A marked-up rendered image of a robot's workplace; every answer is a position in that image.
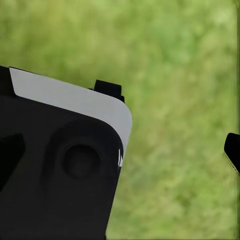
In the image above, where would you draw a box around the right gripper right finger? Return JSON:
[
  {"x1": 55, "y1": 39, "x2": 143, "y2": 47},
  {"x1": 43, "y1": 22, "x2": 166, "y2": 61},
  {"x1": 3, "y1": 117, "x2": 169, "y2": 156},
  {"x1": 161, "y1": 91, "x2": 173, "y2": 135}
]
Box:
[{"x1": 224, "y1": 132, "x2": 240, "y2": 173}]

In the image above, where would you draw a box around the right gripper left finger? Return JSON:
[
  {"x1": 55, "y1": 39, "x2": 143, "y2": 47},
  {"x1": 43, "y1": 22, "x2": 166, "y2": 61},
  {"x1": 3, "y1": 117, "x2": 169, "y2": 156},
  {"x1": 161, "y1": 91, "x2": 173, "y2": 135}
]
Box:
[{"x1": 0, "y1": 133, "x2": 26, "y2": 193}]

